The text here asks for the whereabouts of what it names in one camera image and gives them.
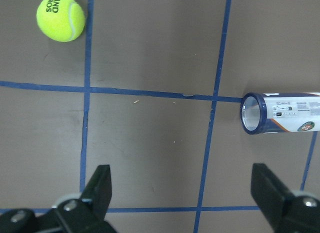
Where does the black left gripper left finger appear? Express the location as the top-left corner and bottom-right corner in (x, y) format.
(51, 164), (113, 222)

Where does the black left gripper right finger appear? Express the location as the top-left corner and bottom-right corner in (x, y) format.
(250, 163), (320, 233)

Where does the Roland Garros tennis ball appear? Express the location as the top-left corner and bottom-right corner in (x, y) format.
(36, 0), (86, 43)

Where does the white tennis ball can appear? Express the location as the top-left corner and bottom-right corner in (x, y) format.
(239, 92), (320, 135)

